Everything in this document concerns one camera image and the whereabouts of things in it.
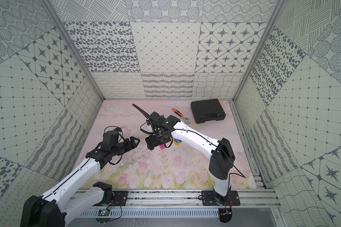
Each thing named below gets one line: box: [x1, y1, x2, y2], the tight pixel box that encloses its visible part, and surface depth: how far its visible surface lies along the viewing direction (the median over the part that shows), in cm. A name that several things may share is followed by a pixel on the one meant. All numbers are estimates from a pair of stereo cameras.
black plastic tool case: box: [190, 98, 226, 124], surface depth 113 cm
